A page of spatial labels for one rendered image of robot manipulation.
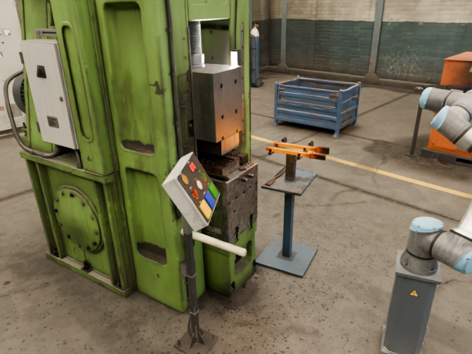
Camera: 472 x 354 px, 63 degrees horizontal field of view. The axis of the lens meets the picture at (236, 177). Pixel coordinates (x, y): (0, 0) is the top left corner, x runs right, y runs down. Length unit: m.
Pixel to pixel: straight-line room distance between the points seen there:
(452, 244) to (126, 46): 1.95
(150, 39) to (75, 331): 1.88
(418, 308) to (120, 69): 2.11
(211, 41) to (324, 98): 3.69
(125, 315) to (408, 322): 1.77
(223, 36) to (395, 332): 2.05
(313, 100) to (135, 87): 4.26
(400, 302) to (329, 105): 4.17
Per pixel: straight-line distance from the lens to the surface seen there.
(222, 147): 2.33
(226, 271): 2.72
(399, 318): 2.46
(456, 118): 1.62
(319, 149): 2.74
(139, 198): 2.58
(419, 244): 2.20
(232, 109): 2.36
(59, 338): 2.86
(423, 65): 9.84
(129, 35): 2.26
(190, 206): 1.79
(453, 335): 2.92
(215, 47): 2.63
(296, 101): 6.35
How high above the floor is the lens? 1.91
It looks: 24 degrees down
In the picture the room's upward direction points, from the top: 1 degrees counter-clockwise
